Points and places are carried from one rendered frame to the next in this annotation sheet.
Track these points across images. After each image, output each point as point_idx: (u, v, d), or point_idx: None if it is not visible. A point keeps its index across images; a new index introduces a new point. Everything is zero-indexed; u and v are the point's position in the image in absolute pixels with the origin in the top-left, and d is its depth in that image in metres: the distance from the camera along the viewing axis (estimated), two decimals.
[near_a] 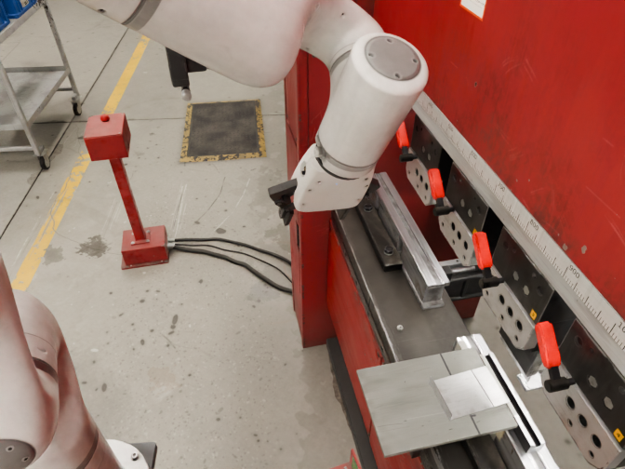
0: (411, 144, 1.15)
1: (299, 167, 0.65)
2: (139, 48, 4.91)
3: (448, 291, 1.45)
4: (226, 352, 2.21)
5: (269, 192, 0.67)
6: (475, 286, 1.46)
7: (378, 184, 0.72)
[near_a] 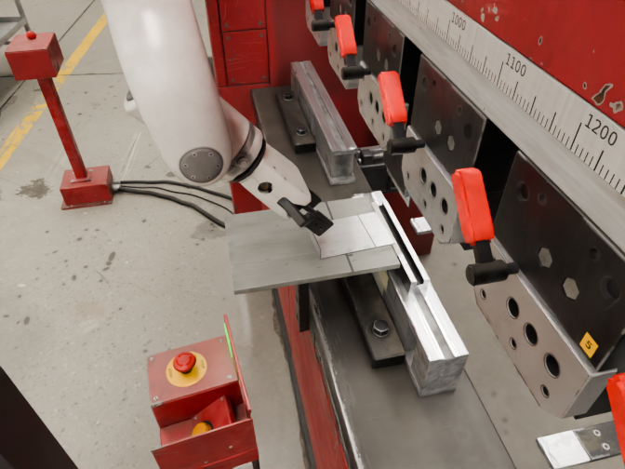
0: None
1: (266, 198, 0.65)
2: None
3: (372, 181, 1.30)
4: (162, 287, 2.06)
5: (303, 223, 0.67)
6: None
7: None
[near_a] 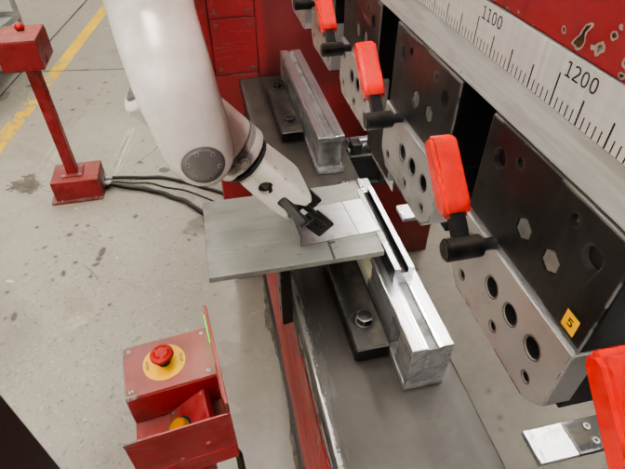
0: None
1: (266, 198, 0.65)
2: (103, 7, 4.73)
3: (362, 172, 1.27)
4: (152, 283, 2.03)
5: (303, 224, 0.67)
6: None
7: None
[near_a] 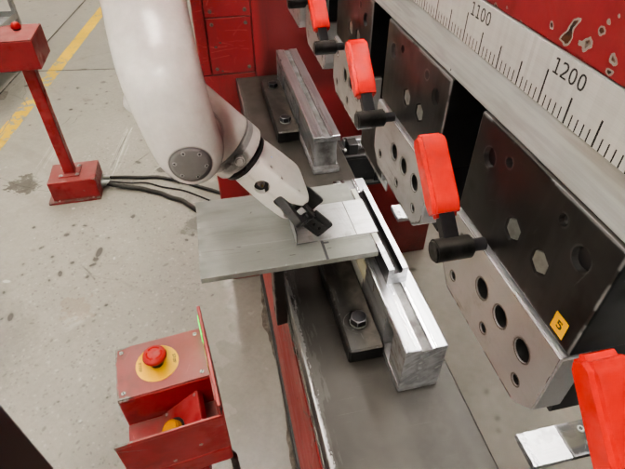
0: None
1: (262, 197, 0.66)
2: None
3: (358, 172, 1.26)
4: (150, 283, 2.03)
5: (299, 223, 0.67)
6: None
7: None
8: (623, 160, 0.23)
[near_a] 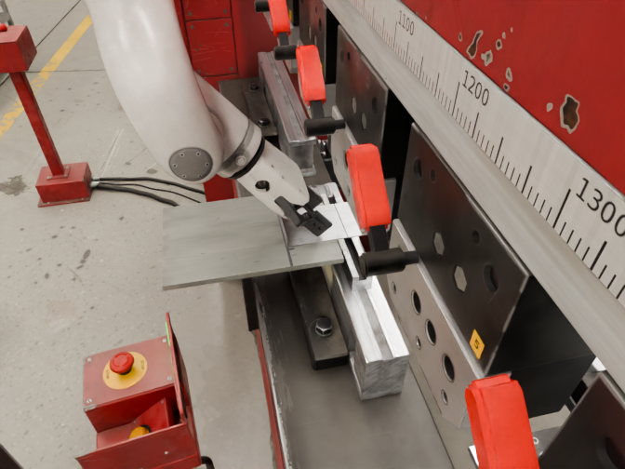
0: None
1: (263, 196, 0.66)
2: None
3: None
4: (137, 286, 2.02)
5: (299, 223, 0.67)
6: None
7: None
8: (520, 179, 0.22)
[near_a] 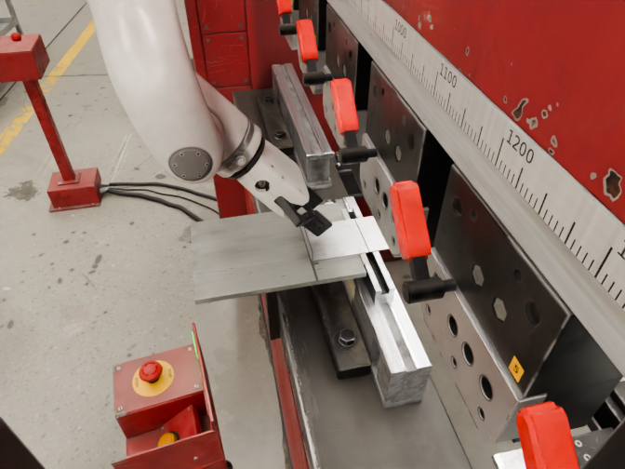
0: None
1: (263, 196, 0.66)
2: None
3: (352, 186, 1.29)
4: (148, 290, 2.05)
5: (299, 223, 0.67)
6: None
7: None
8: (564, 231, 0.26)
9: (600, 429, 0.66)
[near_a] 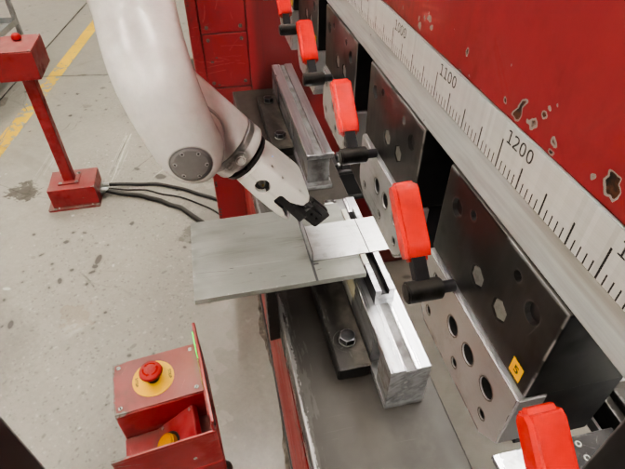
0: None
1: (263, 196, 0.66)
2: None
3: (352, 186, 1.29)
4: (148, 290, 2.05)
5: (302, 219, 0.69)
6: None
7: None
8: (563, 232, 0.26)
9: (600, 429, 0.66)
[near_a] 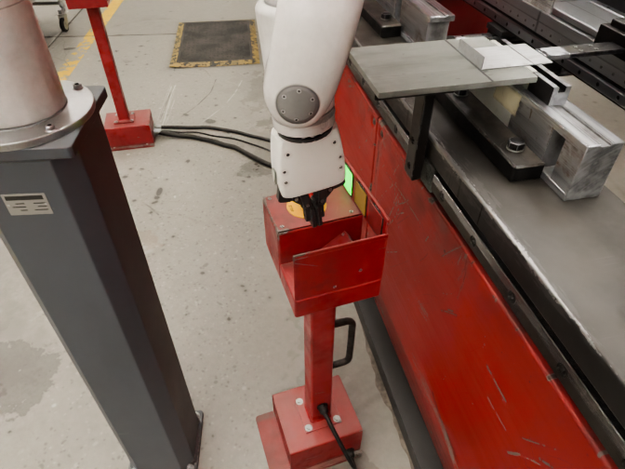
0: None
1: (341, 146, 0.68)
2: None
3: None
4: (213, 218, 2.06)
5: (343, 180, 0.74)
6: None
7: (276, 194, 0.71)
8: None
9: None
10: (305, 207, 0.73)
